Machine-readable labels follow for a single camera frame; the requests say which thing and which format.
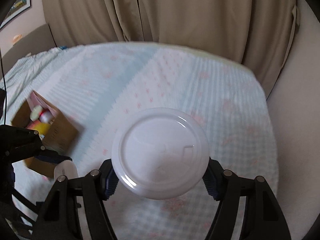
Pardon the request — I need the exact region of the black jar white label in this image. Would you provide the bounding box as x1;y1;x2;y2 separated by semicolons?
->
54;160;78;180

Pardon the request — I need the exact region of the yellow tape roll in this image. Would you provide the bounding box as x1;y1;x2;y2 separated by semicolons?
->
27;120;51;137

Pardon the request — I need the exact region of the white pill bottle green label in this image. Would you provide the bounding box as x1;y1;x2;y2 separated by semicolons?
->
39;109;54;124

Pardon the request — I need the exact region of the green jar white lid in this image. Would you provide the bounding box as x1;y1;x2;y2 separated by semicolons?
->
111;108;210;200

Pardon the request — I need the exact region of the pale green lid jar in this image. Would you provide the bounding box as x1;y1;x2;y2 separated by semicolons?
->
30;105;43;121

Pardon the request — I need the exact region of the brown cardboard box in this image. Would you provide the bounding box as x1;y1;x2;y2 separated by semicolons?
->
11;93;78;178

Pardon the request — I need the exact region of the pink patterned box liner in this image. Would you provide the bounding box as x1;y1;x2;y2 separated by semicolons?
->
27;91;59;124

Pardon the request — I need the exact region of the light blue checkered bedspread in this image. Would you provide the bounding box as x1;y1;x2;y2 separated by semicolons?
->
5;42;279;239

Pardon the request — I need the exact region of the beige curtain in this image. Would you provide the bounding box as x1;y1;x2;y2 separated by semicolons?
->
42;0;297;94

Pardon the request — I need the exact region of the framed wall picture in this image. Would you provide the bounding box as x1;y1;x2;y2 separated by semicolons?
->
1;0;31;28

